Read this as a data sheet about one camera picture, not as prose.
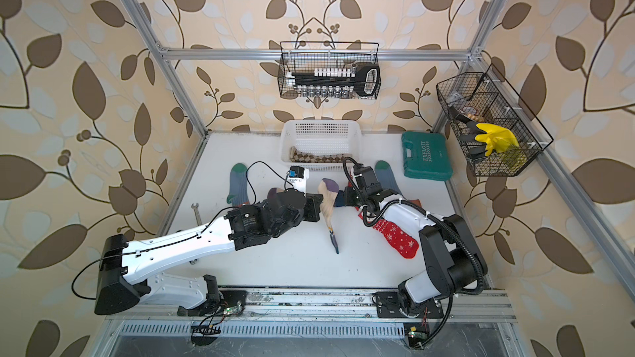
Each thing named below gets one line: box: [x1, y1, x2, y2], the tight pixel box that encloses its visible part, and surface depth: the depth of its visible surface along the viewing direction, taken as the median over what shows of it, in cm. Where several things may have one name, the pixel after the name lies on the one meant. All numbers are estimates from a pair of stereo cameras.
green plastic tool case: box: [401, 131, 454, 181], surface depth 107 cm
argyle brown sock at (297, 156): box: [289, 145, 327, 163], surface depth 110 cm
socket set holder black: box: [291, 64, 382, 97], surface depth 84 cm
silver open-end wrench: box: [190, 202, 203, 227], surface depth 96 cm
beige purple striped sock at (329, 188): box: [317, 177, 340, 255], surface depth 75 cm
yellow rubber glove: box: [474, 122, 521, 158], surface depth 68 cm
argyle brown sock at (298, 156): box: [289, 147, 353, 163], surface depth 110 cm
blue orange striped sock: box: [226, 162, 250, 207], surface depth 104 cm
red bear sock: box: [358, 211, 420, 260], surface depth 88 cm
